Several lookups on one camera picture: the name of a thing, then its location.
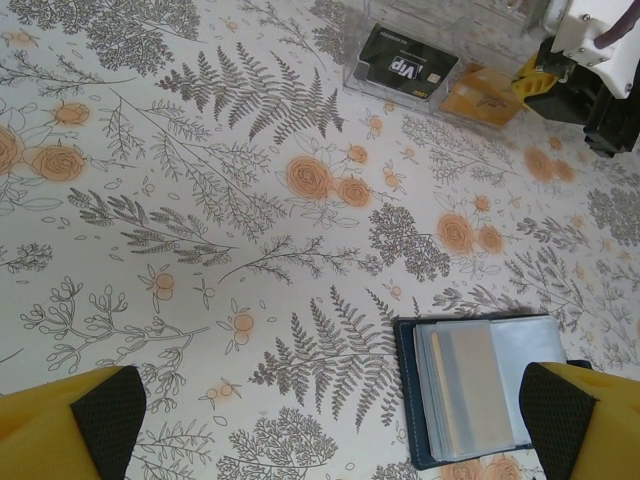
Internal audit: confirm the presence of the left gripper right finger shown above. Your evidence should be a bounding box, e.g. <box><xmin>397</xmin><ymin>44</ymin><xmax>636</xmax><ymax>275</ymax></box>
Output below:
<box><xmin>519</xmin><ymin>362</ymin><xmax>640</xmax><ymax>480</ymax></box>

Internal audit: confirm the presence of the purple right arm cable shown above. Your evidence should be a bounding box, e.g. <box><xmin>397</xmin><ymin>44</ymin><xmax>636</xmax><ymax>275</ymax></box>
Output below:
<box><xmin>602</xmin><ymin>0</ymin><xmax>640</xmax><ymax>49</ymax></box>

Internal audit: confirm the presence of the tan sleeved credit card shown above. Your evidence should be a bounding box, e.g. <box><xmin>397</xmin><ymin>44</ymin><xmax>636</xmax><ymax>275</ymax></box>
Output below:
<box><xmin>429</xmin><ymin>327</ymin><xmax>494</xmax><ymax>449</ymax></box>

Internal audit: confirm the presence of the black VIP card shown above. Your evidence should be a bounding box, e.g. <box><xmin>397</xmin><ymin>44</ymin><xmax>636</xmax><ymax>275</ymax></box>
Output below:
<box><xmin>352</xmin><ymin>23</ymin><xmax>460</xmax><ymax>104</ymax></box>

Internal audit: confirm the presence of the gold VIP card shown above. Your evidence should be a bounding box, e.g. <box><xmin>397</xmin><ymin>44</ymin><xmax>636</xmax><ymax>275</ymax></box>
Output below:
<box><xmin>443</xmin><ymin>62</ymin><xmax>526</xmax><ymax>132</ymax></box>

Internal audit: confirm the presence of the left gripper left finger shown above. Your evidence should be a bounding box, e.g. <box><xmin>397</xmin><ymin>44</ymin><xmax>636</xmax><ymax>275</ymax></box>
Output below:
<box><xmin>0</xmin><ymin>364</ymin><xmax>147</xmax><ymax>480</ymax></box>

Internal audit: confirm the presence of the clear acrylic card organizer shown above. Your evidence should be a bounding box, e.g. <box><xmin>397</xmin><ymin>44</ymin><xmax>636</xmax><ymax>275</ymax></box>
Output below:
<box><xmin>342</xmin><ymin>0</ymin><xmax>554</xmax><ymax>135</ymax></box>

